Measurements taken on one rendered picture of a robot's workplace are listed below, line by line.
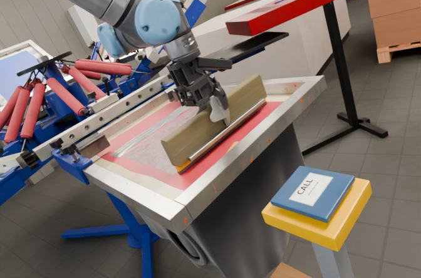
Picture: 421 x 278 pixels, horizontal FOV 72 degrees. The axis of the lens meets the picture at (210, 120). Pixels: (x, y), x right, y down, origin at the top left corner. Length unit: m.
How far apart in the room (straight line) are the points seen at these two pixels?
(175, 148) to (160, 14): 0.32
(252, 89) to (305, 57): 2.52
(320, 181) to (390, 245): 1.19
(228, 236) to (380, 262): 0.98
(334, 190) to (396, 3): 3.13
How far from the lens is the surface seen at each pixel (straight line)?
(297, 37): 3.30
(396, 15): 3.57
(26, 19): 4.95
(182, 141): 0.69
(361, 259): 1.65
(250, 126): 0.80
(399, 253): 1.67
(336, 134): 2.42
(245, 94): 0.82
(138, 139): 1.05
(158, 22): 0.49
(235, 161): 0.61
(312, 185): 0.52
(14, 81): 2.81
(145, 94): 1.40
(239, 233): 0.82
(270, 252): 0.95
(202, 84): 0.69
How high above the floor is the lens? 1.30
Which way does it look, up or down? 21 degrees down
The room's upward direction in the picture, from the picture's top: 23 degrees counter-clockwise
